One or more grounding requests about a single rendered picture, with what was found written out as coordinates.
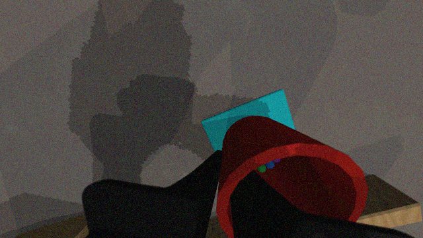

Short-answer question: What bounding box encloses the blue marble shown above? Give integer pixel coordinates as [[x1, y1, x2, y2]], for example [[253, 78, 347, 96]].
[[265, 161, 275, 169]]

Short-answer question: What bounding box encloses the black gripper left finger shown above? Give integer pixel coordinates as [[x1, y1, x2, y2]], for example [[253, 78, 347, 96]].
[[82, 150, 223, 238]]

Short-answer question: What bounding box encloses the dark red cup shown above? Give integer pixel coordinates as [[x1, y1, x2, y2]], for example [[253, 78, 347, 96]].
[[216, 116, 368, 238]]

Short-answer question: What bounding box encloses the green marble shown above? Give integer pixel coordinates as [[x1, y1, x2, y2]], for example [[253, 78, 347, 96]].
[[257, 165, 266, 173]]

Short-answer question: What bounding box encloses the tan wooden bar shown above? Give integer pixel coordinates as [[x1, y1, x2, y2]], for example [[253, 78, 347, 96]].
[[206, 175, 422, 238]]

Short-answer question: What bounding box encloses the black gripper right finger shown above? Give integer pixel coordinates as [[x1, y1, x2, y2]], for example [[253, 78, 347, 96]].
[[230, 170, 414, 238]]

